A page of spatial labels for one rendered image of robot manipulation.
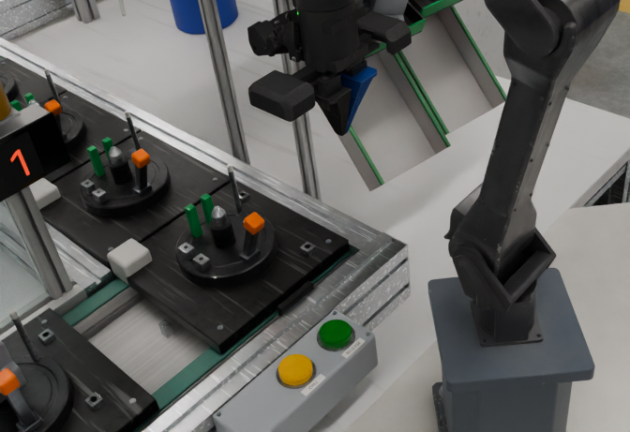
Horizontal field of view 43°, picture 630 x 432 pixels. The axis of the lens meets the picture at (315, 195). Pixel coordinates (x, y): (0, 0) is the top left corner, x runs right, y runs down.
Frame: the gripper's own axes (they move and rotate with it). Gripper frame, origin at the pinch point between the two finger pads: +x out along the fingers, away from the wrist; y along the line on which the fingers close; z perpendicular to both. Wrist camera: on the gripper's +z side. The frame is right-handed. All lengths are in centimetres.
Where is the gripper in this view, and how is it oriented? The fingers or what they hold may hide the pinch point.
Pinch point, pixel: (337, 106)
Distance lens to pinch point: 84.3
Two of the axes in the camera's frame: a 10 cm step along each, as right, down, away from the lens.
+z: -7.1, -3.7, 6.0
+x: 1.2, 7.8, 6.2
